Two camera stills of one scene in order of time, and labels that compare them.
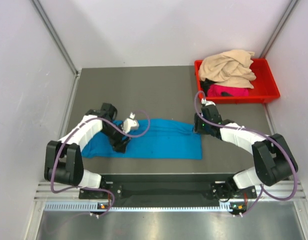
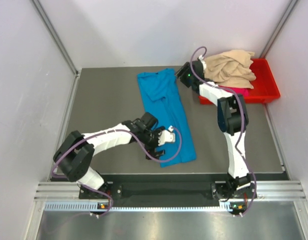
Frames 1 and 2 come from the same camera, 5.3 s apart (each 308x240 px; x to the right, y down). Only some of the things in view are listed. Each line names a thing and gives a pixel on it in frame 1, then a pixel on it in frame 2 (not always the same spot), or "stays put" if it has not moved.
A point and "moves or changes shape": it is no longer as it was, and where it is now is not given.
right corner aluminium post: (291, 5) stays put
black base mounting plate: (171, 188) stays put
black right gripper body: (202, 126) → (186, 78)
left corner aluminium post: (51, 27) stays put
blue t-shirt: (155, 138) moves or changes shape
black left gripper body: (114, 136) → (150, 142)
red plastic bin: (265, 89) stays put
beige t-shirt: (231, 68) stays put
